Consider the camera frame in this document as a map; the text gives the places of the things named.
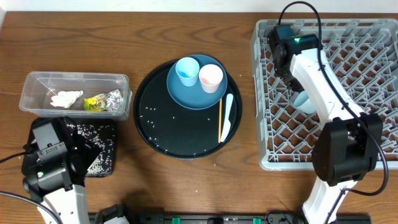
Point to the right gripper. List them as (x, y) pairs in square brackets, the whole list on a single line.
[(295, 86)]

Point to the light blue bowl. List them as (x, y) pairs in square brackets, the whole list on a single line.
[(303, 103)]

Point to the pink cup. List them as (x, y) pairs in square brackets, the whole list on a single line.
[(210, 77)]

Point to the light blue cup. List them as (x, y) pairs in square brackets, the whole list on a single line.
[(187, 69)]

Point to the dark blue plate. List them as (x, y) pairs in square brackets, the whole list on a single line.
[(194, 97)]

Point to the yellow snack wrapper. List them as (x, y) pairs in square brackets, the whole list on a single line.
[(111, 101)]

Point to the white tissue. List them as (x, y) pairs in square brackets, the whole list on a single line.
[(65, 99)]

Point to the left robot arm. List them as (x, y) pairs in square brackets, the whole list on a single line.
[(59, 201)]

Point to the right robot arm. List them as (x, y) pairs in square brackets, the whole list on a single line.
[(348, 146)]

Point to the grey dishwasher rack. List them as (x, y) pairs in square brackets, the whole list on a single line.
[(363, 55)]

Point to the light blue plastic knife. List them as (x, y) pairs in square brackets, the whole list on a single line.
[(227, 123)]

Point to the wooden chopstick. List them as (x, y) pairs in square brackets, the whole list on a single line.
[(220, 120)]

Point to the round black serving tray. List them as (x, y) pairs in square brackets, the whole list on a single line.
[(179, 132)]

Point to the black rectangular tray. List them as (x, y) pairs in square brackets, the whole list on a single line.
[(105, 146)]

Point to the clear plastic bin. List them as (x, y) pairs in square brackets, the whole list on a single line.
[(40, 87)]

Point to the black mounting rail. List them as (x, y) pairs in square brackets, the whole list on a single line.
[(270, 218)]

